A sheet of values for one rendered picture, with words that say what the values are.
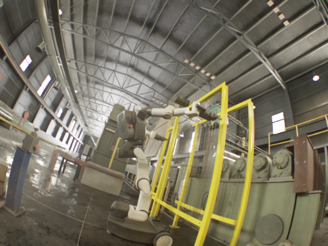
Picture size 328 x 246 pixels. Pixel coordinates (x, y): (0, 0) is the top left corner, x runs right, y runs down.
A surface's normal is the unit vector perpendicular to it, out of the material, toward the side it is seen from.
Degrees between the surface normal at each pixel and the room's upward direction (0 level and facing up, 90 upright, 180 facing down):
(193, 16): 173
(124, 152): 111
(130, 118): 82
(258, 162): 90
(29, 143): 90
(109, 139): 90
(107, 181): 90
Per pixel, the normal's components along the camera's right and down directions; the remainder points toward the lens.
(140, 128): 0.67, -0.09
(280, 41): -0.36, 0.83
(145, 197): 0.39, 0.11
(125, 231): -0.04, -0.40
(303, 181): -0.88, -0.37
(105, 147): 0.40, -0.26
